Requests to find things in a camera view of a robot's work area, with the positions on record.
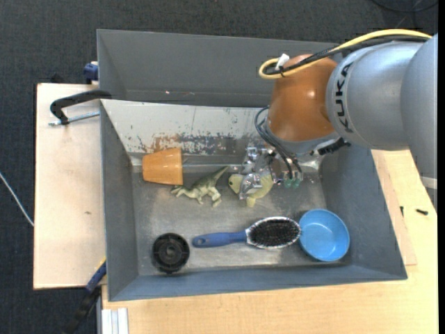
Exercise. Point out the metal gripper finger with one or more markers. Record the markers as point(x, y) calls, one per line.
point(251, 183)
point(251, 158)

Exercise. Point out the yellow-green toy fish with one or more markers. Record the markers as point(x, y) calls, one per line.
point(234, 183)

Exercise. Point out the green toy dinosaur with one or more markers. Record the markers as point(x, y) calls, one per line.
point(201, 188)

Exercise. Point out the orange plastic cup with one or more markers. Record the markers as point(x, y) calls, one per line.
point(163, 167)

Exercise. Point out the blue plastic bowl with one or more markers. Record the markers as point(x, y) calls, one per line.
point(325, 237)

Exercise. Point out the grey metal bin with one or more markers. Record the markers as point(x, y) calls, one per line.
point(215, 64)

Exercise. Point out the black round ribbed disc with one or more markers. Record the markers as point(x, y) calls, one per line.
point(170, 252)

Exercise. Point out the small black screw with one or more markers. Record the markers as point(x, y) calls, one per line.
point(422, 212)

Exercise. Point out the pale wood board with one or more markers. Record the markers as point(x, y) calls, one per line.
point(69, 193)

